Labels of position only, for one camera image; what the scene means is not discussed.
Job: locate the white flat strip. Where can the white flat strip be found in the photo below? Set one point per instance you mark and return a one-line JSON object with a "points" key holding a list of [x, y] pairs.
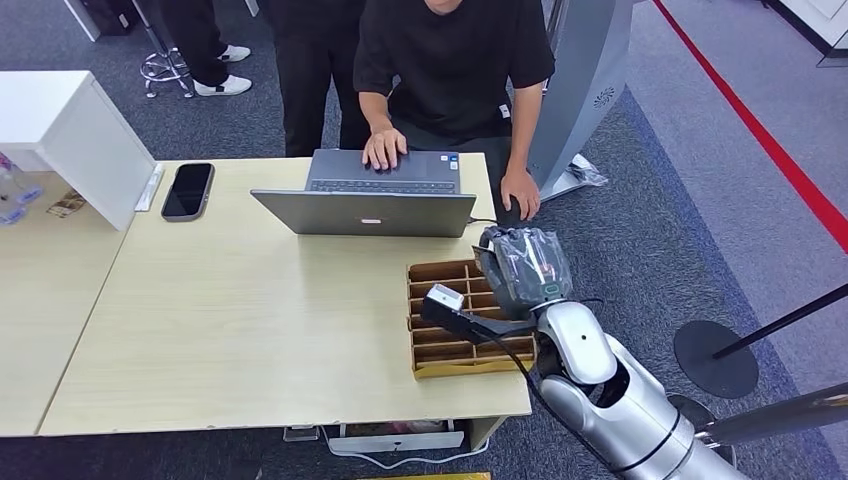
{"points": [[150, 189]]}

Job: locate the white box under desk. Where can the white box under desk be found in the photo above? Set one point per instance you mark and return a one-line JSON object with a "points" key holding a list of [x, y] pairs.
{"points": [[397, 440]]}

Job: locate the crumpled clear plastic bag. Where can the crumpled clear plastic bag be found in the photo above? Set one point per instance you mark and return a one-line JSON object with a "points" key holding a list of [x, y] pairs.
{"points": [[586, 172]]}

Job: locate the person's left forearm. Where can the person's left forearm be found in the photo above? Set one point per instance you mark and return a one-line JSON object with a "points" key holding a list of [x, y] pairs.
{"points": [[526, 129]]}

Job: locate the person's left hand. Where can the person's left hand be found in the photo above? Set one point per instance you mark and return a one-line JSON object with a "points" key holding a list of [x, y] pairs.
{"points": [[520, 193]]}

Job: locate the person's right forearm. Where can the person's right forearm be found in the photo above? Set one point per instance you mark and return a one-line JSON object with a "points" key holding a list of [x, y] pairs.
{"points": [[376, 111]]}

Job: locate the black smartphone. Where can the black smartphone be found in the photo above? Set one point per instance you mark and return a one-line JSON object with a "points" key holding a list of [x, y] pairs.
{"points": [[188, 191]]}

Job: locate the chrome stanchion with round base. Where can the chrome stanchion with round base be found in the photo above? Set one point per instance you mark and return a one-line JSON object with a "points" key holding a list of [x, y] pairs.
{"points": [[775, 418]]}

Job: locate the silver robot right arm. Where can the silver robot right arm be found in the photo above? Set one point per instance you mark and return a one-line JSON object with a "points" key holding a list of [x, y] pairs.
{"points": [[623, 404]]}

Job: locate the seated person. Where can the seated person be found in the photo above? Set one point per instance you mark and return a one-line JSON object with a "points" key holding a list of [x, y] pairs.
{"points": [[450, 60]]}

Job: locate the person with white shoes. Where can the person with white shoes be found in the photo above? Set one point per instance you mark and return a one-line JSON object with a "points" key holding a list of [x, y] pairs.
{"points": [[199, 46]]}

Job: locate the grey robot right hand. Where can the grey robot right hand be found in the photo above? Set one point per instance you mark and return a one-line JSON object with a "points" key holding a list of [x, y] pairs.
{"points": [[530, 272]]}

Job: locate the small printed sticker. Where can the small printed sticker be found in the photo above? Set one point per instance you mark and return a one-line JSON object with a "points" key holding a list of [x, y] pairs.
{"points": [[66, 204]]}

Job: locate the chrome stool base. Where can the chrome stool base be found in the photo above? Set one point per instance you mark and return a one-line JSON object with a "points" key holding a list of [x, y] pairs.
{"points": [[166, 66]]}

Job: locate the person's right hand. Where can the person's right hand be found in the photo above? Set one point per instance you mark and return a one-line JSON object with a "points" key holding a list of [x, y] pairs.
{"points": [[384, 147]]}

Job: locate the white cabinet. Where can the white cabinet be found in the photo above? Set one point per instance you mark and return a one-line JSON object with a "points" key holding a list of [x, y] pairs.
{"points": [[811, 20]]}

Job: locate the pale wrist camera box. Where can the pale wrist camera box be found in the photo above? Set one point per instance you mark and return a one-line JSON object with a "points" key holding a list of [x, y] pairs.
{"points": [[446, 297]]}

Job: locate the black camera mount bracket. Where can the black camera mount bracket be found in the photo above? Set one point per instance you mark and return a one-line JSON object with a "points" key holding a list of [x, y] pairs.
{"points": [[477, 323]]}

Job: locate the clear water bottle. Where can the clear water bottle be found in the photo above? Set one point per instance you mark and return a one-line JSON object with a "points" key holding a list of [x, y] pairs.
{"points": [[13, 192]]}

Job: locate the standing person in black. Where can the standing person in black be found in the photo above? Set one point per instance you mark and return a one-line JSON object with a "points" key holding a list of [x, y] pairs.
{"points": [[311, 73]]}

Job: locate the white desk shelf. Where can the white desk shelf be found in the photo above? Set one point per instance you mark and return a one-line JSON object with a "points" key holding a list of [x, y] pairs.
{"points": [[79, 139]]}

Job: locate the cardboard divider box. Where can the cardboard divider box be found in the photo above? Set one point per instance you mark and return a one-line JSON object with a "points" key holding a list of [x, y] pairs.
{"points": [[440, 344]]}

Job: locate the grey laptop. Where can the grey laptop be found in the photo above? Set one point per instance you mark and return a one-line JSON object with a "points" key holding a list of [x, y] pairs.
{"points": [[371, 212]]}

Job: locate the black stanchion with round base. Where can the black stanchion with round base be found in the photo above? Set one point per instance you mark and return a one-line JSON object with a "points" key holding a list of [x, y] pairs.
{"points": [[715, 361]]}

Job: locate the thin clear card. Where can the thin clear card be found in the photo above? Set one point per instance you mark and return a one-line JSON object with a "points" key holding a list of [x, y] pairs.
{"points": [[480, 254]]}

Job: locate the grey standing kiosk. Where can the grey standing kiosk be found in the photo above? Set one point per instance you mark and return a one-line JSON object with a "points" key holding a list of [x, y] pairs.
{"points": [[583, 99]]}

